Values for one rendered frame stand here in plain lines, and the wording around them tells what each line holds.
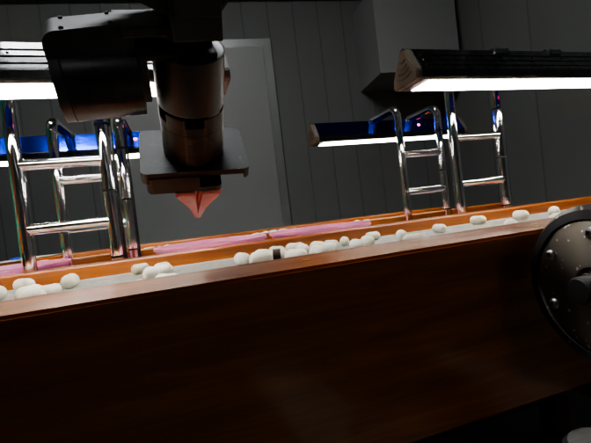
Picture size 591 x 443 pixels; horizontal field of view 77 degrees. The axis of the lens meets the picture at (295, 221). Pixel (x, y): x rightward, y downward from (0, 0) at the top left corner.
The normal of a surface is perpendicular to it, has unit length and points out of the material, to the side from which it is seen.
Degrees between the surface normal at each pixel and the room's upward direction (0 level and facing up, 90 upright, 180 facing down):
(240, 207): 90
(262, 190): 90
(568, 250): 89
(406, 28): 90
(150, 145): 51
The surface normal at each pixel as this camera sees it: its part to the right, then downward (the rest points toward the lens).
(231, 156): 0.16, -0.64
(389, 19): 0.18, 0.00
